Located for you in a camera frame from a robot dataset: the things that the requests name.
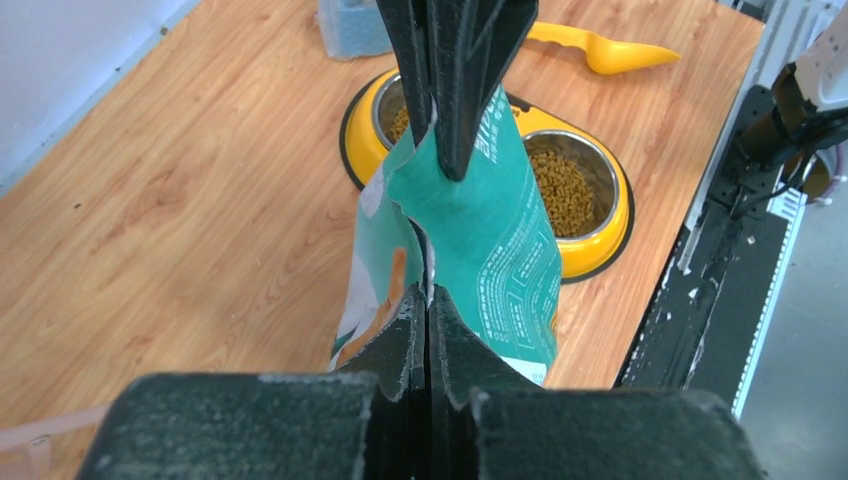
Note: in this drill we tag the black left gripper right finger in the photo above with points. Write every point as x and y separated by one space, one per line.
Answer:
490 422

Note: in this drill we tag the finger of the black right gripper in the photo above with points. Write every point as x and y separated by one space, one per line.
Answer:
406 23
472 44

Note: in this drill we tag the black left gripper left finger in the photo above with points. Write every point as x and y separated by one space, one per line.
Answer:
351 423

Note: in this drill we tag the yellow plastic scoop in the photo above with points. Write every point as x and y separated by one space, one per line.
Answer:
603 55

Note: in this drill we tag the green pet food bag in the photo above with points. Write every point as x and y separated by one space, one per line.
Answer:
486 239

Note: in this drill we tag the brown pet food kibble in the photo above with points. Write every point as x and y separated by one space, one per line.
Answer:
568 199

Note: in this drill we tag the clear plastic container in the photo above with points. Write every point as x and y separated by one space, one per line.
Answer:
352 29

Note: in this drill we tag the yellow double bowl feeder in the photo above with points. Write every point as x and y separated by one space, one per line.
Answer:
363 149

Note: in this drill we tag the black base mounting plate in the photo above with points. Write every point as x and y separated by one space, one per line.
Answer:
706 330

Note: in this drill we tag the pink music stand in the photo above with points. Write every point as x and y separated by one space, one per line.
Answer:
26 449

